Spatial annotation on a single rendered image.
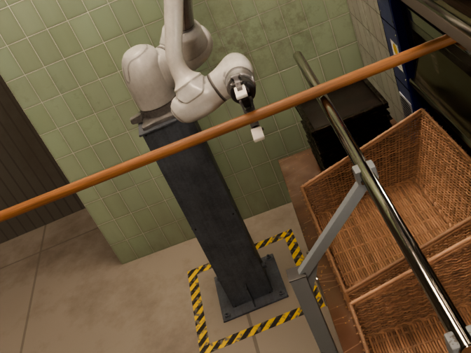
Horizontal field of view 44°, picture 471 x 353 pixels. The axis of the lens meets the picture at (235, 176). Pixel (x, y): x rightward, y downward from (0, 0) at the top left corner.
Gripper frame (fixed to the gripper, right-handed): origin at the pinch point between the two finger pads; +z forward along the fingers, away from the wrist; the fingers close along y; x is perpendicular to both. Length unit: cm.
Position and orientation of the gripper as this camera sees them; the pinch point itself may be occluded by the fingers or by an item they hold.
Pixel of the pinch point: (250, 117)
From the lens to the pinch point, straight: 156.0
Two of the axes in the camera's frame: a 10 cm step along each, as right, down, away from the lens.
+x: -9.3, 3.5, 1.0
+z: 1.1, 5.2, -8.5
